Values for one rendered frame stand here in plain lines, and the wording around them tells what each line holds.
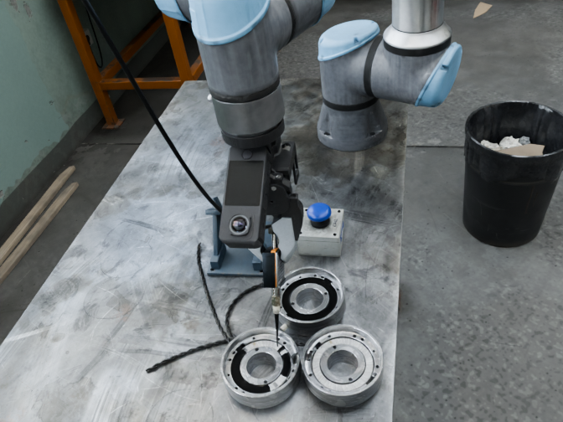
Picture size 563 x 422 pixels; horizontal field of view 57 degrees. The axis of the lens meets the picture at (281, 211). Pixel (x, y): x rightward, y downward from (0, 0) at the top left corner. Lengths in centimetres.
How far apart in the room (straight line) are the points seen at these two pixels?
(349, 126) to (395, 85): 14
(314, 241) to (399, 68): 34
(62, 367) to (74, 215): 172
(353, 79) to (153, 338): 58
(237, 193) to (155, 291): 36
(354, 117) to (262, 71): 56
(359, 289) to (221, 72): 43
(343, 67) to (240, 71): 52
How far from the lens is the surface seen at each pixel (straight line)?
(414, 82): 96
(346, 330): 73
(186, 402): 75
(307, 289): 79
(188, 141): 121
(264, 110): 54
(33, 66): 280
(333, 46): 100
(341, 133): 108
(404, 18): 94
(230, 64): 51
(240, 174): 57
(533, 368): 174
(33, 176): 276
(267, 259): 67
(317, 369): 71
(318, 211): 84
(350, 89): 103
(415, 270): 192
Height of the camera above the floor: 143
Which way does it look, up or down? 41 degrees down
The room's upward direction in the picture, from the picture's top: 10 degrees counter-clockwise
